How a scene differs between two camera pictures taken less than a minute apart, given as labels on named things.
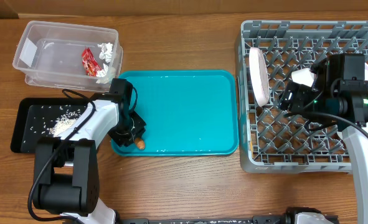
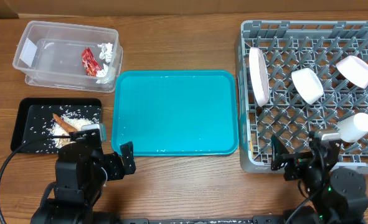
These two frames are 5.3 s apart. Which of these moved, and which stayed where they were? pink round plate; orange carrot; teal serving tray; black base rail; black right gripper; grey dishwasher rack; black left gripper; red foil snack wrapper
Moved: orange carrot; black left gripper; black right gripper
Stayed: pink round plate; red foil snack wrapper; teal serving tray; black base rail; grey dishwasher rack
